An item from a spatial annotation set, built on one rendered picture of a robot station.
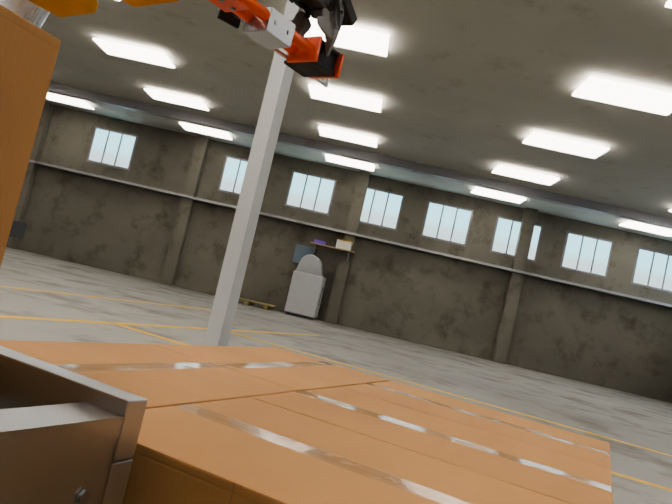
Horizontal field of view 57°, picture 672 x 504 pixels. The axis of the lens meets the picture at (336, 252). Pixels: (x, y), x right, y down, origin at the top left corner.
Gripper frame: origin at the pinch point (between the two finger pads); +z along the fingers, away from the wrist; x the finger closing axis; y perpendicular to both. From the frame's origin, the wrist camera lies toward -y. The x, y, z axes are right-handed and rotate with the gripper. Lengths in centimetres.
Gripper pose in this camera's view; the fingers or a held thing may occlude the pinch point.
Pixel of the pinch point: (310, 54)
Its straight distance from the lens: 129.7
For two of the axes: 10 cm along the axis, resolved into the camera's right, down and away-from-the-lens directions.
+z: -2.2, 9.7, -0.7
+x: 7.9, 1.4, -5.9
